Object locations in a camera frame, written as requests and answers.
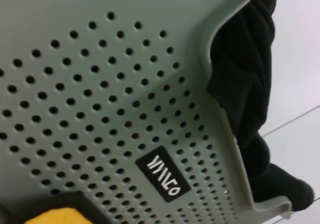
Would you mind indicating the teal towel with black border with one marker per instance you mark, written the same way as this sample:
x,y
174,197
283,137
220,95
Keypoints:
x,y
57,214

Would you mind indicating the green perforated plastic storage box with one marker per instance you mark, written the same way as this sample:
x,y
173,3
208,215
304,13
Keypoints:
x,y
100,96

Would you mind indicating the black fleece cloth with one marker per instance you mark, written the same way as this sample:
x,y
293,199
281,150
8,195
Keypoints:
x,y
245,71

